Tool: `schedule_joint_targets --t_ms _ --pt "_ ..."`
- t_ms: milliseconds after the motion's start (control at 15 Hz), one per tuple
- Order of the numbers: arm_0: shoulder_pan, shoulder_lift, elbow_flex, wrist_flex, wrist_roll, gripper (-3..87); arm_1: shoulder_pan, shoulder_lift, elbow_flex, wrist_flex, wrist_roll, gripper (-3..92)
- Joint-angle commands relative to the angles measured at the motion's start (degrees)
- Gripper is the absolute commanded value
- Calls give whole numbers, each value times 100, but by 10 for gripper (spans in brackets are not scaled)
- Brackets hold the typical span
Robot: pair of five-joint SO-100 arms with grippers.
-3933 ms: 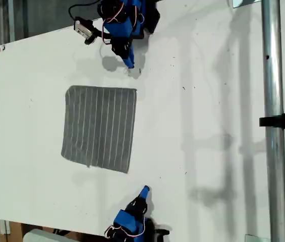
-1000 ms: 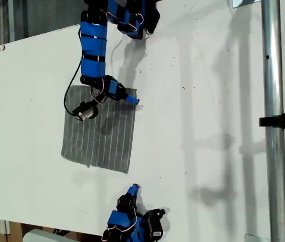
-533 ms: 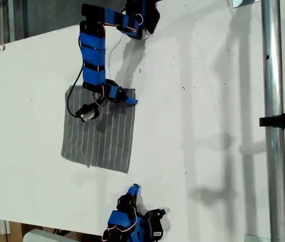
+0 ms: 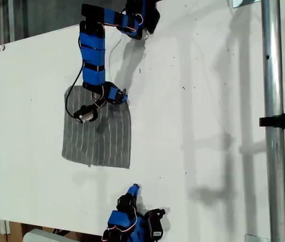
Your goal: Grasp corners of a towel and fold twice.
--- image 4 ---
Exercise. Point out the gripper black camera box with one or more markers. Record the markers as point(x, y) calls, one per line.
point(156, 227)
point(86, 114)

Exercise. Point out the camera short black stalk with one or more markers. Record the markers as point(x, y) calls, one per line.
point(100, 104)
point(155, 212)

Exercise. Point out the black post clamp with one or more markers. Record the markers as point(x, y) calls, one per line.
point(283, 121)

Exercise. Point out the white cylindrical object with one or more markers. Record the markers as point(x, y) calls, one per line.
point(38, 236)

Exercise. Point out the wooden table leg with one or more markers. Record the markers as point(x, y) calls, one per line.
point(13, 232)

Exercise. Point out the steel post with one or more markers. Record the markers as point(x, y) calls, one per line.
point(273, 75)

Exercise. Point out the grey striped towel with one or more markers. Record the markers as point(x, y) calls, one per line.
point(94, 146)

